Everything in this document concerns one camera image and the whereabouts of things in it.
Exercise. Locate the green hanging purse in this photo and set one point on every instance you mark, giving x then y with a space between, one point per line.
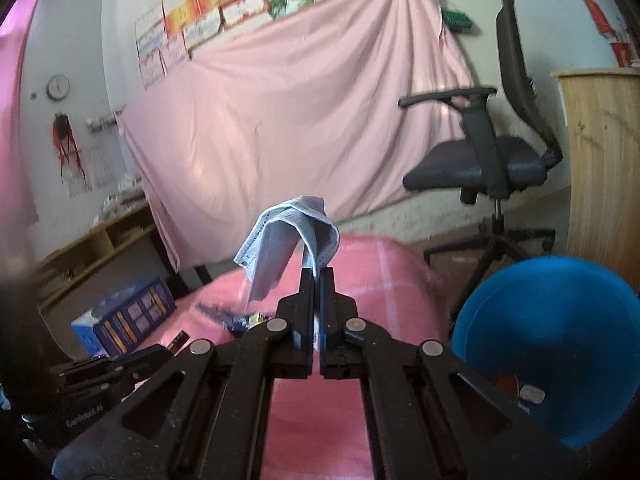
457 20

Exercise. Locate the red hanging wall decoration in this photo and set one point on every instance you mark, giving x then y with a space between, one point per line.
597 12

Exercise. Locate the group of wall certificates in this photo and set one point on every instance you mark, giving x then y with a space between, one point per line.
200 15

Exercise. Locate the blue plastic bucket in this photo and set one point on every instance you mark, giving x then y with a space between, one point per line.
550 320

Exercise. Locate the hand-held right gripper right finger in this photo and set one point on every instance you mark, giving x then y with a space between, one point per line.
327 320

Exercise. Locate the white wall calendar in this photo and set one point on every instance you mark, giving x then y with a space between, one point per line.
100 165

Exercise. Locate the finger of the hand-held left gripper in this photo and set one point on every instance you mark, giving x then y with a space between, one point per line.
145 362

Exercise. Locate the white plastic case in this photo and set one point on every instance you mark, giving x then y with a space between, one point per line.
532 394

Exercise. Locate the pink hanging sheet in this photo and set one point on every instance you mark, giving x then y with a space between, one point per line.
300 110

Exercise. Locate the red tassel wall ornament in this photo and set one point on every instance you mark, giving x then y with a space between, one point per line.
62 132

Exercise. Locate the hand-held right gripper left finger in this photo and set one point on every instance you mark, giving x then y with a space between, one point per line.
306 320

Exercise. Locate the grey printed paper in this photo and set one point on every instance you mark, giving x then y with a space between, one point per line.
272 245

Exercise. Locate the green wall pictures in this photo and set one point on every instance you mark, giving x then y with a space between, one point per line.
282 4

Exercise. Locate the pile of newspapers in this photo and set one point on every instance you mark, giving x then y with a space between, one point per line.
122 200

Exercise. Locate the pink curtain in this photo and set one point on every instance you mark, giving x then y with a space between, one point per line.
15 135

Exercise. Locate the blue cardboard box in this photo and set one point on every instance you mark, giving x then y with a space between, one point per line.
125 320

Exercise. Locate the wooden cabinet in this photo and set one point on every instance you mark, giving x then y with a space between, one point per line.
605 170

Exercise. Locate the pink checked bedsheet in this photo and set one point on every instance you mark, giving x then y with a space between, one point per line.
390 285

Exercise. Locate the red cloth pouch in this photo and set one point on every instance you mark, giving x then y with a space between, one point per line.
507 386

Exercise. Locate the wooden shelf unit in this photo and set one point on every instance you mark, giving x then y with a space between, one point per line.
100 240

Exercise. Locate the round wall clock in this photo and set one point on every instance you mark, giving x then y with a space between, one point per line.
58 87

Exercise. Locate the black office chair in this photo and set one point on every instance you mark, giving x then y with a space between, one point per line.
475 165

